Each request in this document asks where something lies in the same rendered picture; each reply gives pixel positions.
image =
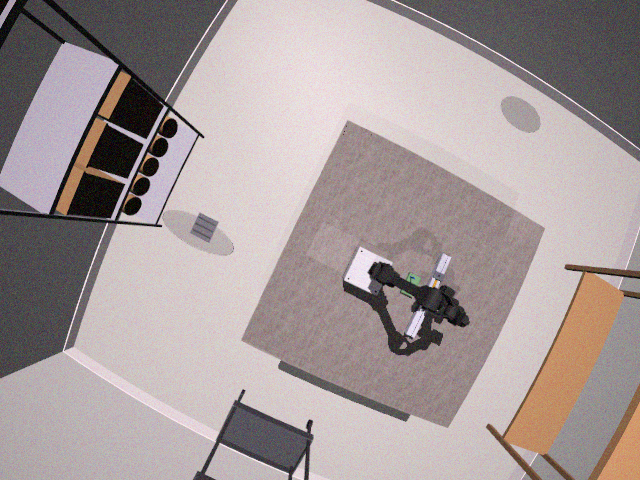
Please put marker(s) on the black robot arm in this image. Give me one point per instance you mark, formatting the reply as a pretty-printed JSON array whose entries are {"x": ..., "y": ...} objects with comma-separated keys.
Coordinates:
[{"x": 430, "y": 298}]

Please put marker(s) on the green tray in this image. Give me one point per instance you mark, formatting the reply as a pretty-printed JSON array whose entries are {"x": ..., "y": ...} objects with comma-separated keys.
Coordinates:
[{"x": 413, "y": 281}]

